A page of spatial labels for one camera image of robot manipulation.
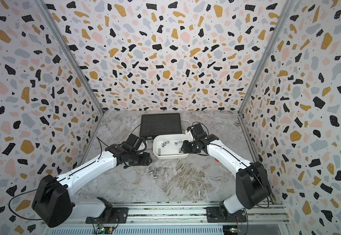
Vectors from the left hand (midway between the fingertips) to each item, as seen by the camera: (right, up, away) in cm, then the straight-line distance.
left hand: (150, 160), depth 82 cm
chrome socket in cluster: (-1, -9, +5) cm, 10 cm away
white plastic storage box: (+8, +5, +18) cm, 20 cm away
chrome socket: (+14, +7, +18) cm, 24 cm away
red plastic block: (+31, +7, -26) cm, 41 cm away
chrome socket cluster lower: (+2, -8, +7) cm, 11 cm away
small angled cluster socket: (+6, +6, +18) cm, 20 cm away
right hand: (+18, +6, +3) cm, 20 cm away
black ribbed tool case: (-4, +20, +24) cm, 32 cm away
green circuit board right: (+43, -31, -12) cm, 54 cm away
